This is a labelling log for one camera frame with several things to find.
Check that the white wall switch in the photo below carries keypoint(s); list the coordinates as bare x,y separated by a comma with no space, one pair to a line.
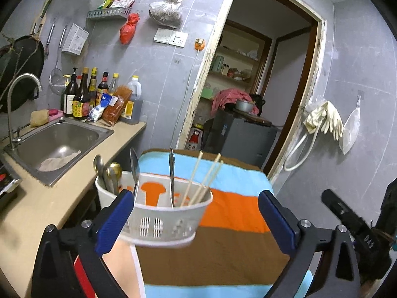
162,35

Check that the white plastic utensil basket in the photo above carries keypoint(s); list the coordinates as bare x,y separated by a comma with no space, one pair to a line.
186,217

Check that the green box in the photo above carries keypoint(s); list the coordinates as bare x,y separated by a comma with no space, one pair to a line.
207,93

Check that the pink cloth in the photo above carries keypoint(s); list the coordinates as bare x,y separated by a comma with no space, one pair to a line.
226,96

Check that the steel sink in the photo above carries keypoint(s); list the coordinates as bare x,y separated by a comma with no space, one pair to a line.
62,136

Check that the white wall socket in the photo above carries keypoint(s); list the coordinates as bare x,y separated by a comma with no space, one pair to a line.
179,39

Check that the black bag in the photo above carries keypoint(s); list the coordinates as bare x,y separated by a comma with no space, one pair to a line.
259,102

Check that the red plastic bag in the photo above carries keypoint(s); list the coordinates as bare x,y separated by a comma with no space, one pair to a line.
127,31

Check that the cream rubber glove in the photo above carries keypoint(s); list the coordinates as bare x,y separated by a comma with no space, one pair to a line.
313,119
333,121

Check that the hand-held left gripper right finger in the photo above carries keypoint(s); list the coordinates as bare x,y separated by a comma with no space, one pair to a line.
277,223

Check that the yellow sponge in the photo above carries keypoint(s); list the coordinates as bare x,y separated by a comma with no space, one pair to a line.
39,118

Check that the worn door frame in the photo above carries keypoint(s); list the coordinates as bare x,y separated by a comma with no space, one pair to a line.
214,52

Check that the hanging steel ladle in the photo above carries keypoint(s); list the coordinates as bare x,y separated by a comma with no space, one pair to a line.
49,38

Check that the striped multicolour cloth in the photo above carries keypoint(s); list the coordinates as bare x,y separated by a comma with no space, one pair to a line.
217,254

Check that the gold spoon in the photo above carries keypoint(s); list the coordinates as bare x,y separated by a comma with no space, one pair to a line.
114,170

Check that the clear plastic bag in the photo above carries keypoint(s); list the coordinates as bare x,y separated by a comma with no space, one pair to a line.
166,14

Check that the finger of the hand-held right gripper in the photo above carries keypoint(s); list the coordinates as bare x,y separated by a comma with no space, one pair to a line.
336,205

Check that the orange noodle packet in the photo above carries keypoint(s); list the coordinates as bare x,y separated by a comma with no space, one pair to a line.
116,108

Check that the grey wall shelf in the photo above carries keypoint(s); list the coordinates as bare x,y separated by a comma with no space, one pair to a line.
108,13

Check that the row of sauce bottles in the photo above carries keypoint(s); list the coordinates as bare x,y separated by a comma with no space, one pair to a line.
81,102

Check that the grey cabinet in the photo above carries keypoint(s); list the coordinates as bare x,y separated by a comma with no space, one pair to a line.
242,136

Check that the wooden shelf unit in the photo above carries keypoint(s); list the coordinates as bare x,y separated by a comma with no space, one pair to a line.
232,79

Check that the black hanging wok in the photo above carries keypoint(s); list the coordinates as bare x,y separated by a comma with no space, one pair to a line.
21,62

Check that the red seasoning packet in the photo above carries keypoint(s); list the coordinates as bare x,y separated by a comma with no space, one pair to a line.
124,0

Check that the dark sauce bottle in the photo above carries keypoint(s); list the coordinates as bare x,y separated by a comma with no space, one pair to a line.
92,83

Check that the black induction cooker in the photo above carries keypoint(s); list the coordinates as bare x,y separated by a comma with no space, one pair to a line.
6,189

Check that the hanging wooden spatula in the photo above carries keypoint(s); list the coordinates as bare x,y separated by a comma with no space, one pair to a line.
43,9

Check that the orange plug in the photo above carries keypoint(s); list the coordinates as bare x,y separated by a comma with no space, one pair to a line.
200,44

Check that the red label sauce bottle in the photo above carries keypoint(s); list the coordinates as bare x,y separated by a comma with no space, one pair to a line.
103,87

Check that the wooden board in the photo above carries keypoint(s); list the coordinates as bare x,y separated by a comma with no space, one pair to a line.
257,120

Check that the steel faucet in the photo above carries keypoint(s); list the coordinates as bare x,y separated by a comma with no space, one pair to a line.
18,79

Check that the green thermos cup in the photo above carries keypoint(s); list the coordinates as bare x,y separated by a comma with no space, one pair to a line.
219,64

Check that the pink soap dish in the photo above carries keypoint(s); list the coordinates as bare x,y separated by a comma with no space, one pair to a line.
55,113

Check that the dark pump bottle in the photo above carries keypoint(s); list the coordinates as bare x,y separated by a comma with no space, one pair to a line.
69,99

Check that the metal pot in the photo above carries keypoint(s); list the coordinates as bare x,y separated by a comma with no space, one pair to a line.
244,105

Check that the blue white bag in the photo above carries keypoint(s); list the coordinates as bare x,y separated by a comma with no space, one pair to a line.
99,108

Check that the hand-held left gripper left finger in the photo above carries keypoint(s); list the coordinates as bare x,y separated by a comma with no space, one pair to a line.
113,220

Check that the dried branch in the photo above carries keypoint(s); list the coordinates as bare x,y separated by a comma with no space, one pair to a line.
7,38

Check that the large vinegar jug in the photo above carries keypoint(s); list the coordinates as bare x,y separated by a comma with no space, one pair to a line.
135,99

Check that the clear yellow cap bottle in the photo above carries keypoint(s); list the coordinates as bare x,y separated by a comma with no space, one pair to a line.
114,83

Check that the small white wall basket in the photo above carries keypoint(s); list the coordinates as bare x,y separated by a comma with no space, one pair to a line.
74,38

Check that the silver spoon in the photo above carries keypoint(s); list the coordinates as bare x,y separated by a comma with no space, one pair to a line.
134,164

